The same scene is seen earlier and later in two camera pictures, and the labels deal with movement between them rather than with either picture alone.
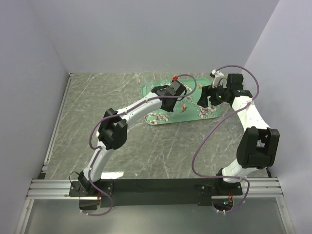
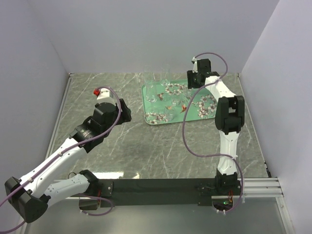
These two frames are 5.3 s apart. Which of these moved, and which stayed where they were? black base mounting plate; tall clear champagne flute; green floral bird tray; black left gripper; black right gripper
Moved: black left gripper; black right gripper
Stayed: black base mounting plate; tall clear champagne flute; green floral bird tray
